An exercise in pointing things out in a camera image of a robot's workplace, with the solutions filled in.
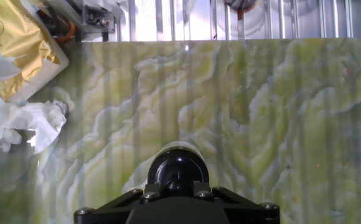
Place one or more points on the clear glass jar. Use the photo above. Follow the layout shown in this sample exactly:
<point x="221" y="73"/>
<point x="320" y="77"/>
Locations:
<point x="179" y="145"/>

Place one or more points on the gold white tissue pack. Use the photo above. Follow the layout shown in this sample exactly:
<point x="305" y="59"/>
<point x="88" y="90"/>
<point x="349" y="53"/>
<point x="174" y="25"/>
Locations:
<point x="21" y="53"/>

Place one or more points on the crumpled white tissue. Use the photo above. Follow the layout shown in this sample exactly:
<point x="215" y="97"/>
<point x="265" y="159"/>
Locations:
<point x="34" y="121"/>

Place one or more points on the green marble pattern mat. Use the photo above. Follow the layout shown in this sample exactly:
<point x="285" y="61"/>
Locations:
<point x="199" y="109"/>

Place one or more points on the metal bracket with bolts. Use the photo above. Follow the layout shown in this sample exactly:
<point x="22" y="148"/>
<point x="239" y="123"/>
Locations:
<point x="101" y="21"/>

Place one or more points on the clear cup with brown residue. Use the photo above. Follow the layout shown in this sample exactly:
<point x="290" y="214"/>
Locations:
<point x="239" y="3"/>

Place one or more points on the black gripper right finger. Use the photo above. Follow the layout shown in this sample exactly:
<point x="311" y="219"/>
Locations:
<point x="246" y="209"/>

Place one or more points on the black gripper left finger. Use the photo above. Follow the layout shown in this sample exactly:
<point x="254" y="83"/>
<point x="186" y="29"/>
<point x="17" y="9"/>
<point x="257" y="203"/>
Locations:
<point x="112" y="209"/>

